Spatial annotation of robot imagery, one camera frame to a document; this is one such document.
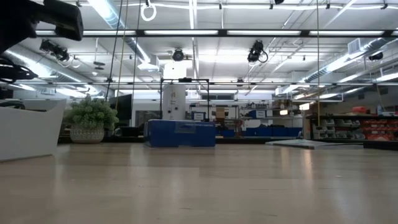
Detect brown cardboard box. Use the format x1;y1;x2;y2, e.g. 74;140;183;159
215;106;229;120

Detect black metal frame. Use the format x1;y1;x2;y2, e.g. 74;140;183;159
159;77;211;121

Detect green plant in woven pot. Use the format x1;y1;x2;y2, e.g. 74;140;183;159
63;95;120;144

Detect blue rectangular box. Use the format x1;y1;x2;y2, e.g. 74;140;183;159
143;118;217;148

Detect black monitor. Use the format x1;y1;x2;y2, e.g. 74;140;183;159
108;93;133;126

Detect shelf with red bins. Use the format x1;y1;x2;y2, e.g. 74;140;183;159
305;112;398;141

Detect white ceiling vent unit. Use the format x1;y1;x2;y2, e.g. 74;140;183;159
347;37;367;55

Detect white ceiling cable loop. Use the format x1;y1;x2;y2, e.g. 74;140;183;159
140;0;158;22

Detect white cylindrical tank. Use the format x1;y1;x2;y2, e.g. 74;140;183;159
162;83;187;121

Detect silver ceiling air duct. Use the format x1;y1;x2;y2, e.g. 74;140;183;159
0;0;153;94

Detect black ceiling camera with cables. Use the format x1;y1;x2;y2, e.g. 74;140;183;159
39;39;70;62

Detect round black ceiling camera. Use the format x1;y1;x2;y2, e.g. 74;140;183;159
172;48;185;62

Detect black ceiling camera with loop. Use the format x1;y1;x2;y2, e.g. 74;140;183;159
247;39;269;64

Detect black ceiling light beam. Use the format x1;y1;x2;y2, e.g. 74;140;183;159
34;29;398;39

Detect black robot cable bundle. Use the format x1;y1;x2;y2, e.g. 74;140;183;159
0;57;39;84

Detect black hanging line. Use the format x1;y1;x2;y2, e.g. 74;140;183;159
104;0;124;102

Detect white plastic bin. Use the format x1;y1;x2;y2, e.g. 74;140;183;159
0;98;67;162

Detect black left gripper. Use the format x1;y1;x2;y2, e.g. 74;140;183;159
0;0;85;55

